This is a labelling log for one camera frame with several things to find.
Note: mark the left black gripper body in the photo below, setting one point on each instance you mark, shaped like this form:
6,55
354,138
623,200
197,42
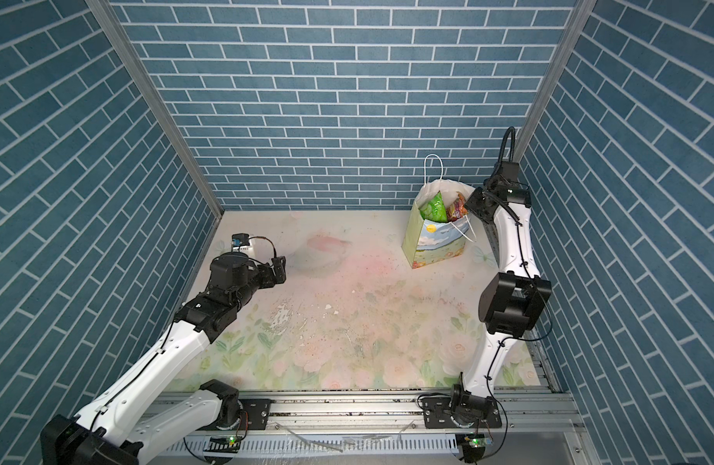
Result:
260,278

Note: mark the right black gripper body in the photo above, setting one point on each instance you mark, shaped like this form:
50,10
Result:
475,203

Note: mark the Fox's fruits candy bag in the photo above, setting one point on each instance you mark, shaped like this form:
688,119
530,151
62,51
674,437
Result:
457,209

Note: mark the green snack bag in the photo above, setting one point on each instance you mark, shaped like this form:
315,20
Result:
434,210

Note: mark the green floral paper bag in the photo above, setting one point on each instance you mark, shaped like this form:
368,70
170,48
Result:
426,242

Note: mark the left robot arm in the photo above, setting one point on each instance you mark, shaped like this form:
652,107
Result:
193,329

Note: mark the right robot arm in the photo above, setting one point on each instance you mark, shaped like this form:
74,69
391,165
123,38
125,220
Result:
515,298

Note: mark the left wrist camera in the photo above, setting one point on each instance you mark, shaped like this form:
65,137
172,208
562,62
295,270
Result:
241,242

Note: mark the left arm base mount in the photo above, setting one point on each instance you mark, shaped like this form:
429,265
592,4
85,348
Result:
241,416

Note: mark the white vented cable tray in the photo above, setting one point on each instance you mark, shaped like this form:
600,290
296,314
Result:
287,445

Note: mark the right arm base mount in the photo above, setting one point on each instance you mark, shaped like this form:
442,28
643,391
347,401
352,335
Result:
439,412

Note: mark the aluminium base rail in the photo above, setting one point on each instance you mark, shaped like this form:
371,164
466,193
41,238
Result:
361,412

